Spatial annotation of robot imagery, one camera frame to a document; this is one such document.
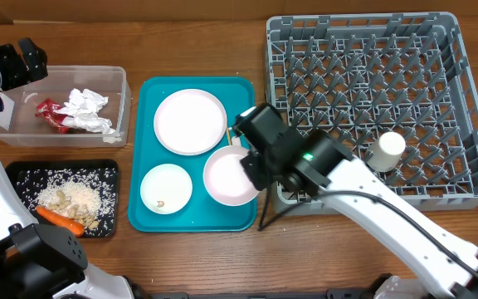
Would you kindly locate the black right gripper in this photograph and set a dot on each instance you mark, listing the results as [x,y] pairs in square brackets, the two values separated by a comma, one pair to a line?
[259,178]

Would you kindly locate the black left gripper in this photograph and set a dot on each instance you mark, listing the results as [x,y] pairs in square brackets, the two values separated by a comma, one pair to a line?
[17,74]

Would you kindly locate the pink small bowl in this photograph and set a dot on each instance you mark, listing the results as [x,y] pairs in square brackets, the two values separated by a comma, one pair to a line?
[225,179]

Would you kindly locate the wooden chopstick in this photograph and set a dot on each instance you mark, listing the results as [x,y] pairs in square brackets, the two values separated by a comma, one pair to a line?
[229,138]

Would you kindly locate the white tissue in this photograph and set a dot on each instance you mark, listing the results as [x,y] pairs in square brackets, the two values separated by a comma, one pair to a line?
[81,114]

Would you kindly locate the large white plate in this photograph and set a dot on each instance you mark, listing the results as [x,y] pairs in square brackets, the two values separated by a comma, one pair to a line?
[190,122]

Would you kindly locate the white bowl with food scraps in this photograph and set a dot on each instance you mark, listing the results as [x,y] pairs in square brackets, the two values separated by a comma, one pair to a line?
[166,189]

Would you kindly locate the white plastic cup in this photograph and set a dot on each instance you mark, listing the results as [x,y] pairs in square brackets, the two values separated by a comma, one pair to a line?
[386,151]

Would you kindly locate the grey dishwasher rack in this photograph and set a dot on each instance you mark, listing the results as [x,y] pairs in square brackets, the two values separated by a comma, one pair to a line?
[358,76]

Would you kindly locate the orange carrot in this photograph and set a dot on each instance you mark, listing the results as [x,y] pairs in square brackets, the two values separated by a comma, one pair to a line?
[76,228]

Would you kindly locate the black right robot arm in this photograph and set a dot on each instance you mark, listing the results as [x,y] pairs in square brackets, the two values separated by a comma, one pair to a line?
[445,265]

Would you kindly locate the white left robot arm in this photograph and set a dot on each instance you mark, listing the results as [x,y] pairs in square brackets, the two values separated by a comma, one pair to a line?
[40,260]

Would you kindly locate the black food waste tray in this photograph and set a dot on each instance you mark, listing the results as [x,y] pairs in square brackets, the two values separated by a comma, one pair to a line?
[19,174]

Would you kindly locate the white plastic fork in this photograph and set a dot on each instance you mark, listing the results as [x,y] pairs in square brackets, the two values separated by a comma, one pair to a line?
[236,141]

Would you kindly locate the red snack wrapper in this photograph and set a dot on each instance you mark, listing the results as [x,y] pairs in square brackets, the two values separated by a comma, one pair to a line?
[48,110]

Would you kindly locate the clear plastic bin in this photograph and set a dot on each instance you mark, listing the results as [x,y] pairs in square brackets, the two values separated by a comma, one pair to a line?
[19,125]

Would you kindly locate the teal plastic tray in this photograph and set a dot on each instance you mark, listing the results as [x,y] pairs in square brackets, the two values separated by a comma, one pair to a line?
[202,213]

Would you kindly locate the pile of rice scraps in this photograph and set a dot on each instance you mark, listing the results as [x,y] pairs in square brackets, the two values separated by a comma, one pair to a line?
[73,195]

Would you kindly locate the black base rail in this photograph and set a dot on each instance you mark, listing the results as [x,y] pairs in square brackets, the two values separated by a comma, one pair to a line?
[332,293]

